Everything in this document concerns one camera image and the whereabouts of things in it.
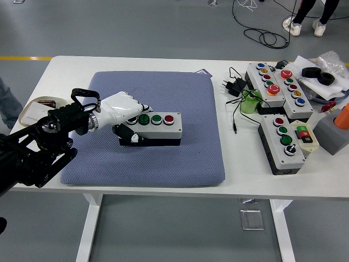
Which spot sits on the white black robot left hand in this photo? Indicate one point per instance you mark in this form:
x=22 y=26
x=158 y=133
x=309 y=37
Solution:
x=120 y=109

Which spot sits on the grey four-button control box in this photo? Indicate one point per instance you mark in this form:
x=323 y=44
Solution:
x=289 y=162
x=163 y=132

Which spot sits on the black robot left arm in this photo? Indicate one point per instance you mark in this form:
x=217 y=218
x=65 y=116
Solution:
x=62 y=114

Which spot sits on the grey five-button control box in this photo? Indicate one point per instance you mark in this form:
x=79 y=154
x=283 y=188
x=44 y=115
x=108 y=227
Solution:
x=293 y=107
x=278 y=99

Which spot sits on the white oval tray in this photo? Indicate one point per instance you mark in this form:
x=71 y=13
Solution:
x=60 y=101

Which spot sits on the blue-grey woven mat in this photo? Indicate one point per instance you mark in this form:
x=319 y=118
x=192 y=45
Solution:
x=169 y=163

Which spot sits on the person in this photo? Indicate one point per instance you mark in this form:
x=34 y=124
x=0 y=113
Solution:
x=8 y=106

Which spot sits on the white table leg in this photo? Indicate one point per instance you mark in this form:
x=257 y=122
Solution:
x=282 y=223
x=91 y=218

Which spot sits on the green plastic cup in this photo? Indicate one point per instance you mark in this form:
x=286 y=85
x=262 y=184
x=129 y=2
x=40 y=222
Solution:
x=246 y=107

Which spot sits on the small black device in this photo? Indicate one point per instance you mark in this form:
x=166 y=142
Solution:
x=280 y=65

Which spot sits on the clear floor socket cover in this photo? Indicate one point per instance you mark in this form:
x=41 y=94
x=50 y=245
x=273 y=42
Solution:
x=252 y=219

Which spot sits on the small red knob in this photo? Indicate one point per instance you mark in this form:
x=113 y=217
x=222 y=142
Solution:
x=328 y=106

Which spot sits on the grey block holder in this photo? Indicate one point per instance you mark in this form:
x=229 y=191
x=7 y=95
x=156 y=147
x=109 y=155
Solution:
x=330 y=136

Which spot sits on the white paper sheet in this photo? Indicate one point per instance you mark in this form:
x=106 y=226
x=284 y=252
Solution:
x=331 y=90

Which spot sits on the clear bubble wrap bag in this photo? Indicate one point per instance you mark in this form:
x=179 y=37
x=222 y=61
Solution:
x=331 y=61

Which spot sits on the orange cylinder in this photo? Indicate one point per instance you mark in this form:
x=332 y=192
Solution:
x=344 y=118

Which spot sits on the metal table bracket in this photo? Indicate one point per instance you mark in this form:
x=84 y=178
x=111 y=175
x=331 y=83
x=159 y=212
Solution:
x=248 y=201

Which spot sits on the cream three-button switch box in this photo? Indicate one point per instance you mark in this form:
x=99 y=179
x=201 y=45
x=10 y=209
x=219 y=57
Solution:
x=309 y=147

